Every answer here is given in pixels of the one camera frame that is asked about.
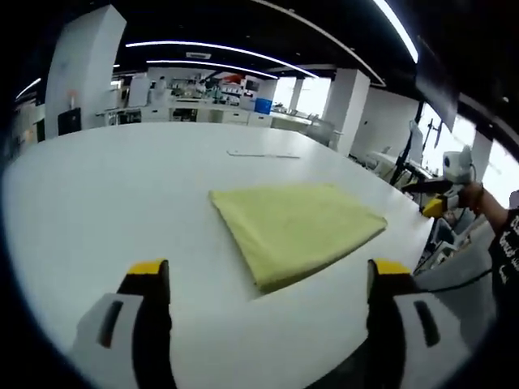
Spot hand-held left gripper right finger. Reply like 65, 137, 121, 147
367, 259, 474, 389

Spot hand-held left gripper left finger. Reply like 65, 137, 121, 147
71, 259, 176, 389

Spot yellow blue grey garment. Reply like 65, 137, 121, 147
208, 182, 388, 294

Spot white template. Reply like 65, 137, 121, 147
226, 148, 302, 160

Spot person's right hand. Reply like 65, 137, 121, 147
457, 182, 484, 212

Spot black hanging screen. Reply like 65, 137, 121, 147
414, 36, 462, 134

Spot narrow white pillar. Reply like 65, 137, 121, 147
324, 67, 371, 157

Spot mesh office chair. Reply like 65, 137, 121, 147
305, 119, 338, 147

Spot straight ceiling light strip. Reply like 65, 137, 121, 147
372, 0, 419, 65

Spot white lab counter row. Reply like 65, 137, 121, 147
97, 99, 281, 127

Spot black cabinet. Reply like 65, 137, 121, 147
57, 108, 83, 136

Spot long curved ceiling light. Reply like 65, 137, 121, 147
125, 40, 322, 79

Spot short curved ceiling light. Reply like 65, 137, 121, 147
145, 59, 280, 80

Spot wide white pillar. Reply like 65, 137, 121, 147
44, 7, 127, 139

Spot black cable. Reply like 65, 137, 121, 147
412, 268, 495, 293

